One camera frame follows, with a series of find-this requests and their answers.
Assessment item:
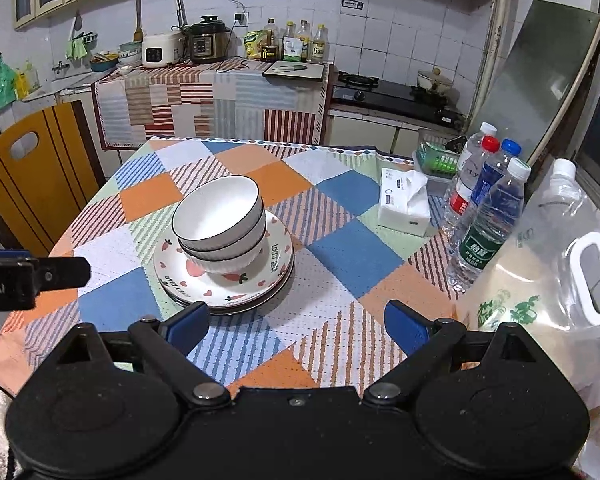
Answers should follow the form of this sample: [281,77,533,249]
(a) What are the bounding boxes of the grey cutting board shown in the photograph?
[262,60,327,84]

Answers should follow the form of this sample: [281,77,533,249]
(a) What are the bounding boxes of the striped patchwork counter cloth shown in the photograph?
[94,57,332,152]

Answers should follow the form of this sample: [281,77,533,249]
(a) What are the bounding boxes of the white cooking pot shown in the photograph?
[416,66,454,95]

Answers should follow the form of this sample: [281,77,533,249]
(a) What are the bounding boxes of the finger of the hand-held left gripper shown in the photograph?
[34,256,92,292]

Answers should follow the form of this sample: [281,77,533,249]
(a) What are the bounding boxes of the blue basin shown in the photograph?
[89,52,119,73]

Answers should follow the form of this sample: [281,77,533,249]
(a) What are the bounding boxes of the green hanging cloth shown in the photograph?
[65,31,99,62]

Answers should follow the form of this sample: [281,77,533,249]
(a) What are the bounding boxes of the green plastic bag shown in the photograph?
[0,54,19,112]

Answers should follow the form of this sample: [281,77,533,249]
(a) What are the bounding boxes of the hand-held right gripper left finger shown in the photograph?
[55,301,232,407]

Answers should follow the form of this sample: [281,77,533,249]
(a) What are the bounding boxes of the stack of counter bowls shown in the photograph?
[117,40,144,67]

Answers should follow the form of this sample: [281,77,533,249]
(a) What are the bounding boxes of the red cap water bottle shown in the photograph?
[441,135,502,242]

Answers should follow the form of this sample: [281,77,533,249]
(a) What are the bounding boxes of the green plastic basket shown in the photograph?
[416,128,469,179]

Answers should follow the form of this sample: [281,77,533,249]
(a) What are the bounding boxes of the black pressure cooker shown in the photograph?
[187,15,231,65]

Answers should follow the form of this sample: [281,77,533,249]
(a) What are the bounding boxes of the green label water bottle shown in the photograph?
[449,157,532,294]

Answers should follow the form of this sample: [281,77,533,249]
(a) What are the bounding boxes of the yellow oil bottle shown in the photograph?
[311,23,329,63]

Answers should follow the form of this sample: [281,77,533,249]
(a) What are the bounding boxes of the black gas stove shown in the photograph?
[331,72,467,127]

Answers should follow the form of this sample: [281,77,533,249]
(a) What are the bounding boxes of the wall pipe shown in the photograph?
[471,0,512,128]

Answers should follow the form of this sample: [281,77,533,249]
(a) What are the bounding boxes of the white rice cooker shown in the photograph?
[142,32,183,69]

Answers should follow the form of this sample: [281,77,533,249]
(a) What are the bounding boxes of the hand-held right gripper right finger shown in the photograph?
[362,300,548,405]

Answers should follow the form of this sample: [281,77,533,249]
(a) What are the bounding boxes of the white tissue pack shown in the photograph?
[377,167,431,237]

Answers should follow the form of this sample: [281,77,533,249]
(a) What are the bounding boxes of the blue label water bottle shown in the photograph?
[471,138,523,213]

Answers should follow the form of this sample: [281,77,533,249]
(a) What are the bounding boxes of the yellow detergent bottle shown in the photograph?
[15,61,42,95]

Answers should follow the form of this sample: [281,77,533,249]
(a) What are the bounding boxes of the yellow food bag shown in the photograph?
[243,30,267,60]

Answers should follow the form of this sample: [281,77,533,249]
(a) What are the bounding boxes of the white bowl dark rim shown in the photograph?
[177,207,268,262]
[171,175,265,242]

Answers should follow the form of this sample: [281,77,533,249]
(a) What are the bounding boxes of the large clear oil jug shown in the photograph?
[454,158,600,413]

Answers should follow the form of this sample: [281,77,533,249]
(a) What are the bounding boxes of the cream lower cabinets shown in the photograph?
[326,106,422,157]

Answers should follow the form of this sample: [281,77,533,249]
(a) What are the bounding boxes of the white bunny print plate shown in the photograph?
[153,210,295,307]

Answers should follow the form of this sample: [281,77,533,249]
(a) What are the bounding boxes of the clear water bottle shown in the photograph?
[442,121,499,196]

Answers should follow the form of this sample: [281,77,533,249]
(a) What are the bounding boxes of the stainless steel board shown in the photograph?
[469,0,600,162]

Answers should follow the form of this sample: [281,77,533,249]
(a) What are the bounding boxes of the orange wooden chair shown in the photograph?
[0,100,107,259]

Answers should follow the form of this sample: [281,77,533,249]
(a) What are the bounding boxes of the white ribbed bowl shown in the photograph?
[183,225,269,276]

